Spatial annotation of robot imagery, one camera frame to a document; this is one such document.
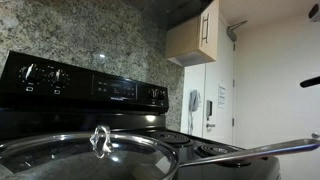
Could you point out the black door lock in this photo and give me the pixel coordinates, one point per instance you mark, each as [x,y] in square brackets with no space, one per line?
[209,108]

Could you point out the white door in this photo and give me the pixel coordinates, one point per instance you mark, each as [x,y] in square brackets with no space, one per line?
[218,66]

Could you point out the grey door closer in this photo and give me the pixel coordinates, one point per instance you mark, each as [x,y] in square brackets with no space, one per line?
[232,33]

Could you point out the black stove knob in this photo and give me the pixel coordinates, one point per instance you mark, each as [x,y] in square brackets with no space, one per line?
[153,94]
[58,77]
[161,95]
[30,73]

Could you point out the black coil burner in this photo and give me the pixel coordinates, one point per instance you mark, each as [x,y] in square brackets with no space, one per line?
[213,150]
[171,138]

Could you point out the white paper sign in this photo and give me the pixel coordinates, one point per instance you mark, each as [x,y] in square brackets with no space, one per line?
[222,95]

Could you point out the black electric stove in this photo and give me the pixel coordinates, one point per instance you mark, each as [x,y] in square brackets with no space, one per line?
[83,100]

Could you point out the dark range hood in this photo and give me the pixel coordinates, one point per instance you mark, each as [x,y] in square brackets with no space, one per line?
[173,11]

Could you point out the stainless steel frying pan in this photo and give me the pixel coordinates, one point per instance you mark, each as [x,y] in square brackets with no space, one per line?
[250,153]

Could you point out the glass pan lid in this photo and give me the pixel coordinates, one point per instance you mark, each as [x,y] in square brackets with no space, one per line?
[66,156]

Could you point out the grey wall phone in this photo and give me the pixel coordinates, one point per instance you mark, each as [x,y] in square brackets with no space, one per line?
[194,100]

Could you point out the beige wall cabinet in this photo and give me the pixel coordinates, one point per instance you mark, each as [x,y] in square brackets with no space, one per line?
[183,40]

